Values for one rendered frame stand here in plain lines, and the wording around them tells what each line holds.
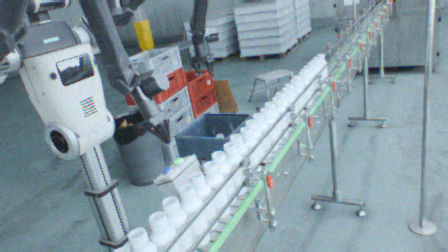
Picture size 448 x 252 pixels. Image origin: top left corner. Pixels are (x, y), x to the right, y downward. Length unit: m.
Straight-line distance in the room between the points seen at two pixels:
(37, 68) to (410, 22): 4.95
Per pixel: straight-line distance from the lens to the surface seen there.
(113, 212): 1.57
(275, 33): 7.63
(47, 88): 1.32
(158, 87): 1.04
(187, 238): 0.88
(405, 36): 5.62
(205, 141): 1.71
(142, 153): 3.28
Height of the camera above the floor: 1.60
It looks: 21 degrees down
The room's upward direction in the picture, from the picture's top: 11 degrees counter-clockwise
